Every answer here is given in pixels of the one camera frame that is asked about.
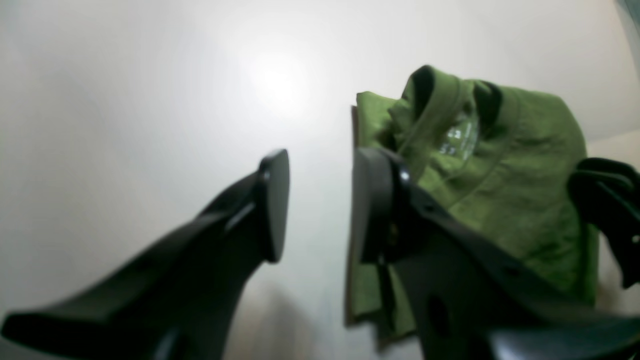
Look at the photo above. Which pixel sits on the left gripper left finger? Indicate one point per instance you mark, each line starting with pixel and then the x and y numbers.
pixel 176 299

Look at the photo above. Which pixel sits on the green t-shirt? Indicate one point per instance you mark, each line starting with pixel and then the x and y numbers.
pixel 498 159

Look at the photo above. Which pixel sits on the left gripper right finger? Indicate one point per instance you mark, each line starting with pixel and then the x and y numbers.
pixel 470 300

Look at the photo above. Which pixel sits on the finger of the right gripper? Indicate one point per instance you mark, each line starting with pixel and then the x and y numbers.
pixel 606 194

